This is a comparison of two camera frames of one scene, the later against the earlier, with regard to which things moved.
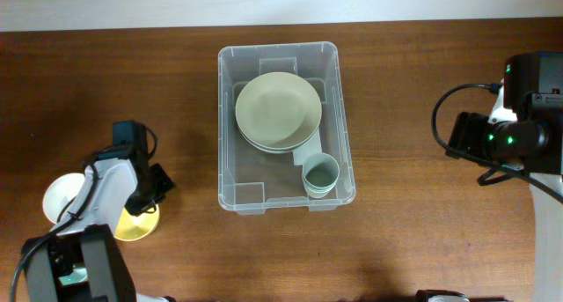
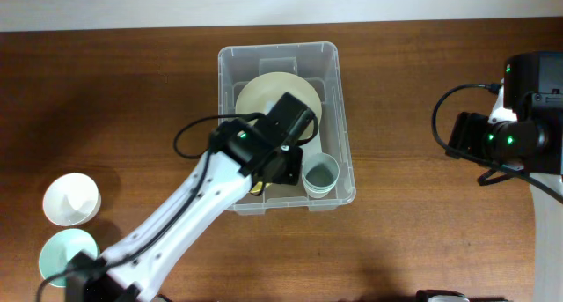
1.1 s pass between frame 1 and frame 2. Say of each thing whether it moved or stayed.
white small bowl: stayed
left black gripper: moved
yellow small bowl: moved
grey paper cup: stayed
